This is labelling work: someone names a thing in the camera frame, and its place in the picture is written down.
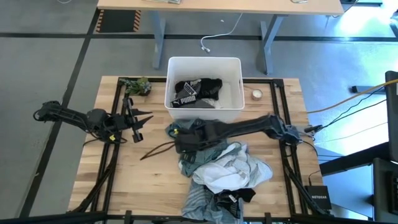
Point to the hazard striped black floor mat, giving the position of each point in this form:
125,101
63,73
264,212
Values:
118,21

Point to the wooden desk with grey legs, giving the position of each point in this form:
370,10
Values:
217,7

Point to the black Puma underwear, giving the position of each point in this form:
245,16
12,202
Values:
199,88

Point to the black cart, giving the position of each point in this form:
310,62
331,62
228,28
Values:
392,124

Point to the black Netgear network switch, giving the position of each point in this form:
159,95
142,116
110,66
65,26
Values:
318,197

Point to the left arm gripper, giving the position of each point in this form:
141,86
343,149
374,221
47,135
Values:
129,121

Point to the black floor beam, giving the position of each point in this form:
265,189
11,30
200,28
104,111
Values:
354,160

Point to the small potted green plant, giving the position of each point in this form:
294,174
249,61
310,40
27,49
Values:
138,86

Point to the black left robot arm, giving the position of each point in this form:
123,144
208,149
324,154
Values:
74,116

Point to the white woven plastic laundry basket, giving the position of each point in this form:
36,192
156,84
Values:
202,116

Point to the black garment with white tag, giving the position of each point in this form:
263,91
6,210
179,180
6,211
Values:
242,194

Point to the dark stand foot bar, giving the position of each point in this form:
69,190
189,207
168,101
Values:
367,89

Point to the small candle in tin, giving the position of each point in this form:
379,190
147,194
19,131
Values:
257,94

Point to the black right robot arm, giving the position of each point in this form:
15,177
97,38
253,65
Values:
255,124

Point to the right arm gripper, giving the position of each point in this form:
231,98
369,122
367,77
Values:
196,140

